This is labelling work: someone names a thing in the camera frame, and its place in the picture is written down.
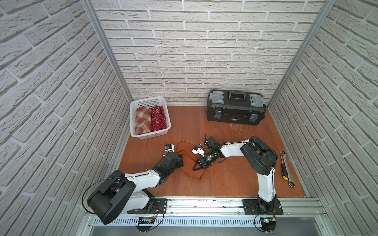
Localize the black plastic toolbox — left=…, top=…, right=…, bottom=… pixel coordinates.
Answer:
left=206, top=89, right=267, bottom=125

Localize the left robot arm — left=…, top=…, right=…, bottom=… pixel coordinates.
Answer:
left=82, top=149, right=184, bottom=225

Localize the white plastic basket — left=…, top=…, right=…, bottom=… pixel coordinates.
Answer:
left=130, top=96, right=171, bottom=140

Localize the red plaid skirt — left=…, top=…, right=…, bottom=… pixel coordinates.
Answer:
left=135, top=107, right=152, bottom=135

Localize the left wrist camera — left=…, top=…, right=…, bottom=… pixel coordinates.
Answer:
left=164, top=144, right=174, bottom=153

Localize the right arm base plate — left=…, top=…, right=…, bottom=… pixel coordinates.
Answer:
left=242, top=198, right=284, bottom=215

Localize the right controller board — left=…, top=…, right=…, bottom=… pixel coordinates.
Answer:
left=260, top=217, right=276, bottom=233

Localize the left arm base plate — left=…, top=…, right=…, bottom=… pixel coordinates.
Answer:
left=127, top=198, right=168, bottom=214

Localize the red polka dot skirt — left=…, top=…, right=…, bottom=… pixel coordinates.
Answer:
left=151, top=106, right=167, bottom=132

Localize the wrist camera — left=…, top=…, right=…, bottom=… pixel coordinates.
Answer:
left=192, top=145, right=205, bottom=156
left=164, top=144, right=174, bottom=153

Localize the left controller board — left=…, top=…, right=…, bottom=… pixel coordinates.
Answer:
left=137, top=216, right=156, bottom=233

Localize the aluminium mounting rail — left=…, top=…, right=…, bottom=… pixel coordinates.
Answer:
left=116, top=196, right=327, bottom=217

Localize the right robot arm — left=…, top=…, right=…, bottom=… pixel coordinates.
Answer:
left=192, top=136, right=278, bottom=214

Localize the controller board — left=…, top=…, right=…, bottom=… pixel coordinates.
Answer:
left=260, top=217, right=276, bottom=233
left=137, top=216, right=156, bottom=233

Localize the orange skirt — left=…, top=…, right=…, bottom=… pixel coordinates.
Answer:
left=176, top=141, right=206, bottom=180

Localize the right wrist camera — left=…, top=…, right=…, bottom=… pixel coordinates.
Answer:
left=192, top=145, right=205, bottom=156

